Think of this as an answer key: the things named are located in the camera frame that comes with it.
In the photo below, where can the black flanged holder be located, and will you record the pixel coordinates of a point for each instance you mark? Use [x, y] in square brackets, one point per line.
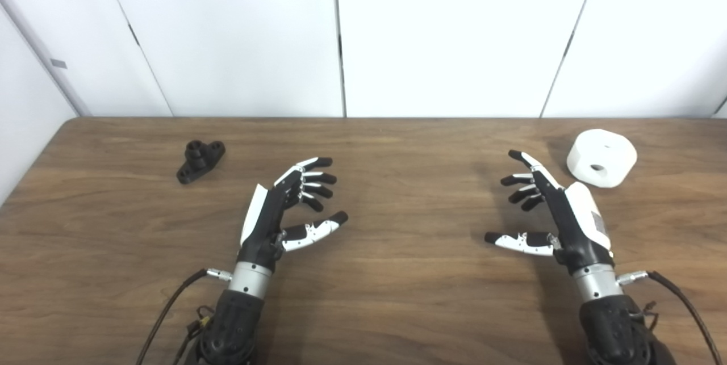
[199, 160]

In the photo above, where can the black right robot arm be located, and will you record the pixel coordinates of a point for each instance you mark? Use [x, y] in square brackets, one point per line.
[613, 325]

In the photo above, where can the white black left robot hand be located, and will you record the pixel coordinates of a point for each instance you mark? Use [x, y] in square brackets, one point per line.
[261, 223]

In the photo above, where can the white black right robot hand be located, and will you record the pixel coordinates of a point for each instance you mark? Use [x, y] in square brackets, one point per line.
[573, 223]

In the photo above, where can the round white piece with hole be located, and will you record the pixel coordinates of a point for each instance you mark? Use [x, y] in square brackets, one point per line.
[585, 152]

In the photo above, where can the small grey wall tag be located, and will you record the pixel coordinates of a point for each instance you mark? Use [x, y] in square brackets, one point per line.
[58, 63]

